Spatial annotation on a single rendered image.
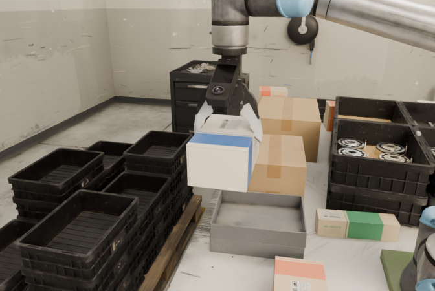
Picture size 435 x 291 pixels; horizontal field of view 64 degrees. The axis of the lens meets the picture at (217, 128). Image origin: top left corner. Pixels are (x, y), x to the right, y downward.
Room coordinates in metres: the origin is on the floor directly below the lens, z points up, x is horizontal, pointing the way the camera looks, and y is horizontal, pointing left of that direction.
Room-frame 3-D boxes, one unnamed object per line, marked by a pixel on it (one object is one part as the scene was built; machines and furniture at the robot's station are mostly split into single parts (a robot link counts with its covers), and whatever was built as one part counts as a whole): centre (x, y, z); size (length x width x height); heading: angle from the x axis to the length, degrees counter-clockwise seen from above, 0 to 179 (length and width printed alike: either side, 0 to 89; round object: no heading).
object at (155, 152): (1.95, 0.35, 0.37); 0.40 x 0.30 x 0.45; 167
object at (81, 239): (1.17, 0.53, 0.37); 0.40 x 0.30 x 0.45; 167
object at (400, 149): (1.25, -0.68, 0.86); 0.10 x 0.10 x 0.01
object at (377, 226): (0.93, -0.44, 0.73); 0.24 x 0.06 x 0.06; 82
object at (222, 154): (0.71, -0.02, 1.09); 0.20 x 0.12 x 0.09; 167
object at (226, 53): (0.73, -0.03, 1.25); 0.09 x 0.08 x 0.12; 167
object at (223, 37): (0.73, -0.02, 1.33); 0.08 x 0.08 x 0.05
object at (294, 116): (1.68, -0.35, 0.80); 0.40 x 0.30 x 0.20; 168
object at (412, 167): (1.17, -0.58, 0.92); 0.40 x 0.30 x 0.02; 161
